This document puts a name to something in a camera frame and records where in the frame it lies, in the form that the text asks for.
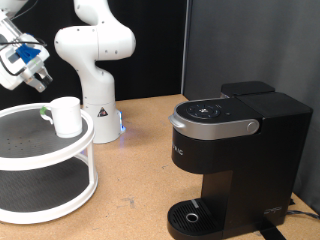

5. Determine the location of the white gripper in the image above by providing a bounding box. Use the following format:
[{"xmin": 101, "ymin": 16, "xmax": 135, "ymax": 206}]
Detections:
[{"xmin": 0, "ymin": 32, "xmax": 54, "ymax": 94}]

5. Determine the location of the white mug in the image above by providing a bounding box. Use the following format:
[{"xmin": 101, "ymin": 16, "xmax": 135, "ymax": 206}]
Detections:
[{"xmin": 39, "ymin": 96, "xmax": 84, "ymax": 139}]

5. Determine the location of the Keurig lid with silver handle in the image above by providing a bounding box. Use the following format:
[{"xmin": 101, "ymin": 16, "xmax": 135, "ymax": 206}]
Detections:
[{"xmin": 168, "ymin": 97, "xmax": 263, "ymax": 142}]

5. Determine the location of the black Keurig coffee machine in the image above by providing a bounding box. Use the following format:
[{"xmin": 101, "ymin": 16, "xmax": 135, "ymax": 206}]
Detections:
[{"xmin": 166, "ymin": 80, "xmax": 314, "ymax": 240}]

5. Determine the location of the white two-tier turntable shelf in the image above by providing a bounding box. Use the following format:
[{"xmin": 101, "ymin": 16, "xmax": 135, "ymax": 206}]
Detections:
[{"xmin": 0, "ymin": 102, "xmax": 99, "ymax": 225}]

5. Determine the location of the black backdrop curtain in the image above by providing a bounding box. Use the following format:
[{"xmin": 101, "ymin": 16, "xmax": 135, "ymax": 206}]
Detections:
[{"xmin": 0, "ymin": 0, "xmax": 188, "ymax": 111}]

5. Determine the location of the black drip tray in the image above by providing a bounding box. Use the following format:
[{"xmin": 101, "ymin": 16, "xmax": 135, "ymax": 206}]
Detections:
[{"xmin": 166, "ymin": 198, "xmax": 222, "ymax": 240}]

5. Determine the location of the grey partition panel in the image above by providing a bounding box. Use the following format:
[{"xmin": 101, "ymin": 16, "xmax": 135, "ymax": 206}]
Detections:
[{"xmin": 181, "ymin": 0, "xmax": 320, "ymax": 214}]

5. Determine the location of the black tape strip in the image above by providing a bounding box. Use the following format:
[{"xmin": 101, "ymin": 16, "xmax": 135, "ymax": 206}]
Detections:
[{"xmin": 256, "ymin": 226, "xmax": 288, "ymax": 240}]

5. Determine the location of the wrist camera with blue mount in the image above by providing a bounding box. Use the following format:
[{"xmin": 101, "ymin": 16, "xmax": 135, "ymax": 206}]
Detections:
[{"xmin": 4, "ymin": 42, "xmax": 43, "ymax": 73}]

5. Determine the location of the black camera cable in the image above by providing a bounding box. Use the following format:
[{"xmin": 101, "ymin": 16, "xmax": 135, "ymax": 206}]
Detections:
[{"xmin": 0, "ymin": 0, "xmax": 48, "ymax": 77}]

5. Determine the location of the braided machine power cable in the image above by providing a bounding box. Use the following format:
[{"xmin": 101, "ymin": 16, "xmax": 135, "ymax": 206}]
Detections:
[{"xmin": 287, "ymin": 209, "xmax": 320, "ymax": 221}]

